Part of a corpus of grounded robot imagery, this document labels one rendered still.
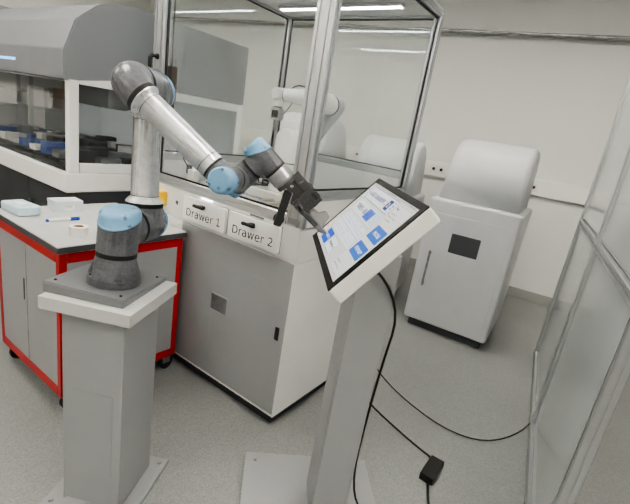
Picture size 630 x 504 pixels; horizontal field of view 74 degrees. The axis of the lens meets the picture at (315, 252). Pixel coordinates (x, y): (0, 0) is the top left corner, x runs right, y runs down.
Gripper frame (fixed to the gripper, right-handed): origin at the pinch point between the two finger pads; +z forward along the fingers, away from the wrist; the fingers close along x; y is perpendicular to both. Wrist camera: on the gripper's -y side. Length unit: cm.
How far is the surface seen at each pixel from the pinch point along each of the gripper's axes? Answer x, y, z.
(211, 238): 60, -46, -17
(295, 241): 28.5, -13.1, 3.1
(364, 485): -3, -54, 88
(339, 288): -38.4, -2.1, 3.6
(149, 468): 0, -108, 26
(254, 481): -5, -81, 55
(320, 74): 29, 34, -37
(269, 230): 35.2, -18.9, -5.9
